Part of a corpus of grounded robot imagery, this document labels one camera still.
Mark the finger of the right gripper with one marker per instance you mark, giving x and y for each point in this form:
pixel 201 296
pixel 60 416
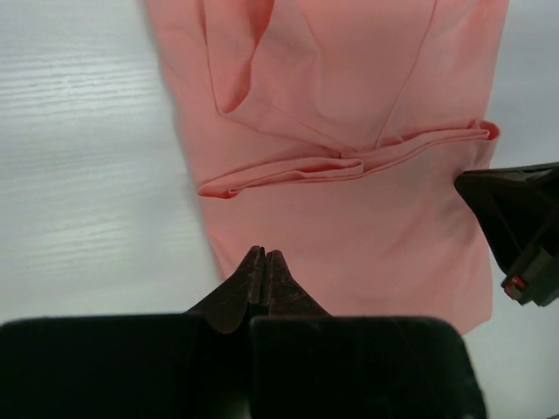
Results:
pixel 515 208

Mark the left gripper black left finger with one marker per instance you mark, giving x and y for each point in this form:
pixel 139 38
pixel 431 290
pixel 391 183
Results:
pixel 224 309

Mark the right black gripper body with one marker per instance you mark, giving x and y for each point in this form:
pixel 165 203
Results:
pixel 533 277

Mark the pink t shirt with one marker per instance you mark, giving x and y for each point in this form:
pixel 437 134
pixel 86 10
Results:
pixel 333 131

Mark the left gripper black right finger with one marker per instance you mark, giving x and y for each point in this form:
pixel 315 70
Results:
pixel 281 294

